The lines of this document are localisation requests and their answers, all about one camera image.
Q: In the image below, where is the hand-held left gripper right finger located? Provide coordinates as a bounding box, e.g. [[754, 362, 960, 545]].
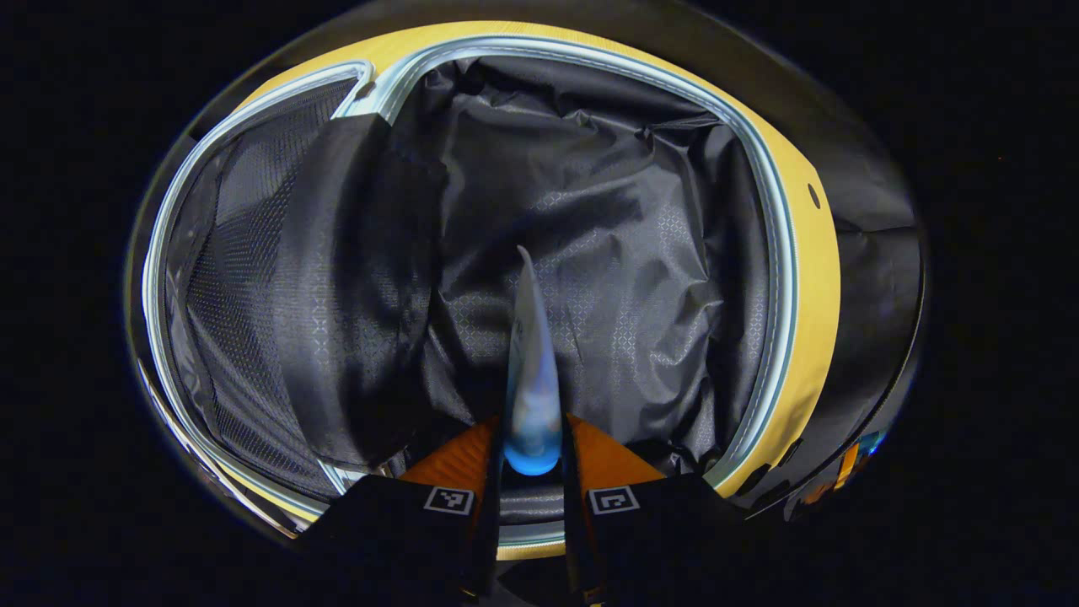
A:
[[556, 413, 749, 604]]

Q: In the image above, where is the light blue suitcase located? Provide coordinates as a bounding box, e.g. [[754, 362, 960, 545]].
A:
[[142, 34, 799, 561]]

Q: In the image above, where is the clear blue skin care tube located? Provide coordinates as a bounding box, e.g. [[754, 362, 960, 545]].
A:
[[503, 244, 563, 477]]

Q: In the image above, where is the black backdrop cloth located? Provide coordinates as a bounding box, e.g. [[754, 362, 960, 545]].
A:
[[742, 76, 926, 507]]

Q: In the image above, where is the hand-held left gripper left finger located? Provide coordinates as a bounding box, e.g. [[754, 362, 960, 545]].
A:
[[308, 417, 507, 599]]

